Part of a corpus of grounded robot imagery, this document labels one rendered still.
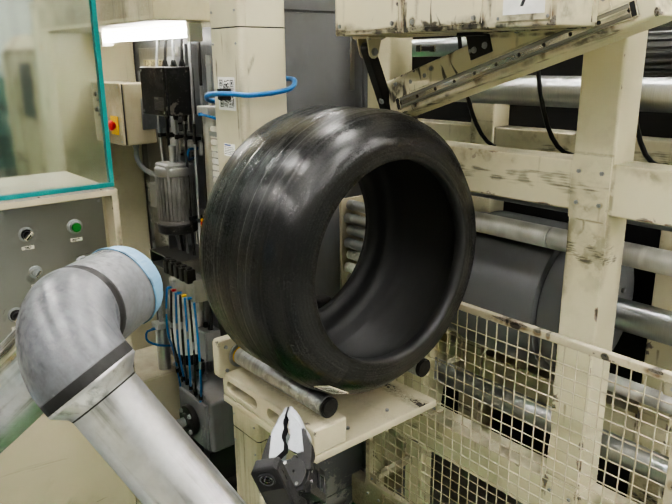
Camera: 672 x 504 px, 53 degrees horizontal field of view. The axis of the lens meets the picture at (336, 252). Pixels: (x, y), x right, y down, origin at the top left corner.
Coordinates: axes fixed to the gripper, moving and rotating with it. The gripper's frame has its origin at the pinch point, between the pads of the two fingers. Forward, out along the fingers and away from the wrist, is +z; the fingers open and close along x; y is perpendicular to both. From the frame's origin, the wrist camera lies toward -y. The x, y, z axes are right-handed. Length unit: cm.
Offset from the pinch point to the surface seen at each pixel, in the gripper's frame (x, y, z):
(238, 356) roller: -25.4, 25.5, 30.3
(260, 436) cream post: -33, 52, 22
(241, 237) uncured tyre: -2.3, -14.2, 28.9
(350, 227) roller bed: -1, 44, 76
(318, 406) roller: -2.9, 20.2, 10.2
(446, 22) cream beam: 42, -14, 69
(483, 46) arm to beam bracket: 48, -2, 73
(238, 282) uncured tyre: -5.7, -8.7, 23.4
